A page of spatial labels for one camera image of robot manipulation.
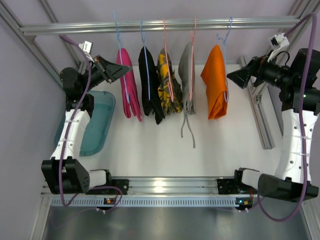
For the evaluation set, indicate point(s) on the pink hanger with camouflage trousers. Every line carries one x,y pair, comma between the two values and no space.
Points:
167,62

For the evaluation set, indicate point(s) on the grey trousers with drawstrings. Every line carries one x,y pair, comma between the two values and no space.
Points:
184,72

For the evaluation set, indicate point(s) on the blue hanger with orange trousers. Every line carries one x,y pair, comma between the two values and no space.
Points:
224,40

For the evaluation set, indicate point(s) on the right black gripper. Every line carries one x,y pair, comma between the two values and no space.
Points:
255,70

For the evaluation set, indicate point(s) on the camouflage trousers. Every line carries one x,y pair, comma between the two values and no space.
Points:
163,90

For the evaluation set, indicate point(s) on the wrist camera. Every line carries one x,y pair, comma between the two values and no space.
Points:
278,43
86,46

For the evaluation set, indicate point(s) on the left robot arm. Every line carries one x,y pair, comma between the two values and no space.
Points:
63,172

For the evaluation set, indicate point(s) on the pink trousers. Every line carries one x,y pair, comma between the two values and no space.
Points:
130,100

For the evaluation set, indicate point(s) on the slotted grey cable duct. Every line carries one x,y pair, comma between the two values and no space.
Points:
161,201

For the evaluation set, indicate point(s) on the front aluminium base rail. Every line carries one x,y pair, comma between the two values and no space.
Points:
156,185

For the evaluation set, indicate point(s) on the aluminium hanging rail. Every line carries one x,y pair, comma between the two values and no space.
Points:
272,22

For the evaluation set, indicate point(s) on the orange trousers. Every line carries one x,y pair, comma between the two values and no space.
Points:
214,78

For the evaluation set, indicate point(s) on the black trousers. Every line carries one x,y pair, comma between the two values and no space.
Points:
152,106

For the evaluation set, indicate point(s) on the blue hanger with black trousers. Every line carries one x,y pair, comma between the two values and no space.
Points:
143,38

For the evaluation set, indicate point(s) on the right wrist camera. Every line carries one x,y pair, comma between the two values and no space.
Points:
278,43

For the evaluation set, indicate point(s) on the teal plastic bin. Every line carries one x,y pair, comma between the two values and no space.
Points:
97,129

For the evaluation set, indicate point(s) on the pink hanger with grey trousers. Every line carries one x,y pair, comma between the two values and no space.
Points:
192,37

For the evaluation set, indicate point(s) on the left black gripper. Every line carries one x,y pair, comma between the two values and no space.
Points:
103,69

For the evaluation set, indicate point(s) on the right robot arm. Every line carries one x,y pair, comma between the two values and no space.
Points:
287,182

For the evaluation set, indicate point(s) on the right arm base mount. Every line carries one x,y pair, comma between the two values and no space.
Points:
234,185

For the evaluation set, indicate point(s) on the light blue wire hanger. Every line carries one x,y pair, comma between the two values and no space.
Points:
119,45

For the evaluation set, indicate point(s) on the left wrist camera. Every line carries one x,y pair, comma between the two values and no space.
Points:
86,46

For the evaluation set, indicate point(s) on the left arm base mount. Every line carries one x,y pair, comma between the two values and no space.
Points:
117,188

